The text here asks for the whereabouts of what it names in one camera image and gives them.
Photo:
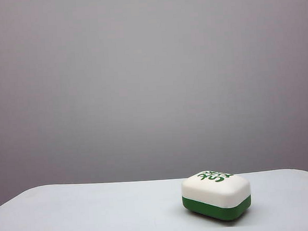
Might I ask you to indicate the green and white foam mahjong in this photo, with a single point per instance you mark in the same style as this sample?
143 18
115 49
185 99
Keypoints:
213 193

